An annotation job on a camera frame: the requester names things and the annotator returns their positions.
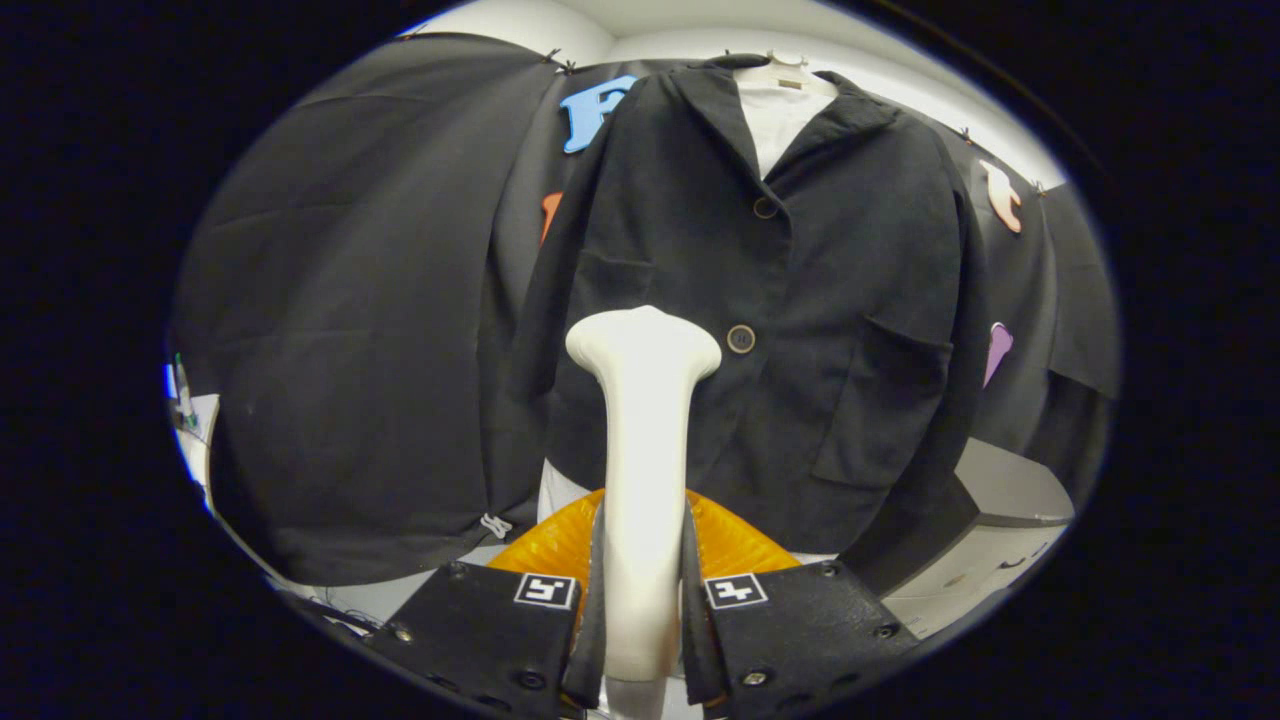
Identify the black suit jacket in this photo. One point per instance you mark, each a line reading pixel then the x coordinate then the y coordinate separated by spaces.
pixel 850 300

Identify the small white clip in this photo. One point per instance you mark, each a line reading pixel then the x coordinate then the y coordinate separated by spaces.
pixel 495 525

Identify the white shirt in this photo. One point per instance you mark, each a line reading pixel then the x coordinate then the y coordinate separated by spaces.
pixel 780 120

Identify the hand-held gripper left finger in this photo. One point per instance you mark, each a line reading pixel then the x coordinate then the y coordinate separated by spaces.
pixel 594 630

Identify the grey cabinet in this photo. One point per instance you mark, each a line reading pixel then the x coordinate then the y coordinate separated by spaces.
pixel 1000 490

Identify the white garment steamer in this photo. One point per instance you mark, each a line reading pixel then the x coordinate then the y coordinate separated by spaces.
pixel 645 450

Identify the white plastic hanger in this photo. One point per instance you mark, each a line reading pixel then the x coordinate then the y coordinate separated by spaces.
pixel 787 66

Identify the black backdrop cloth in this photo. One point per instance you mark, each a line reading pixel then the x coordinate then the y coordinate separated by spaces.
pixel 350 300

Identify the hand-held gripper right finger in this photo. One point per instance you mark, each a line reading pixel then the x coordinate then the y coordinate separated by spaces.
pixel 697 630

